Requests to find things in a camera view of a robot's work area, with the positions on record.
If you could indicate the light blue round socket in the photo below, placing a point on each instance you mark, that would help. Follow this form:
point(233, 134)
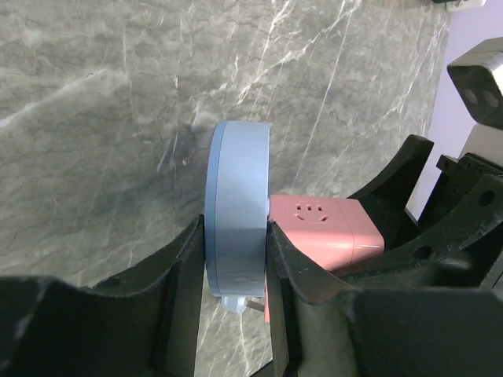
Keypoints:
point(236, 210)

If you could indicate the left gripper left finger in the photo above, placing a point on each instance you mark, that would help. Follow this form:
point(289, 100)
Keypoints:
point(142, 321)

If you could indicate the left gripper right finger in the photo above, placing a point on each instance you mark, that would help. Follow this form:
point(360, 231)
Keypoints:
point(320, 326)

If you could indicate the pink cube plug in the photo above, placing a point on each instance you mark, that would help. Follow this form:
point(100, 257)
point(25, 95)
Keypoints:
point(333, 232)

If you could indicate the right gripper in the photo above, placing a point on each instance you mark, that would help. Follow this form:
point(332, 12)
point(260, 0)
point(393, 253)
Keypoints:
point(456, 241)

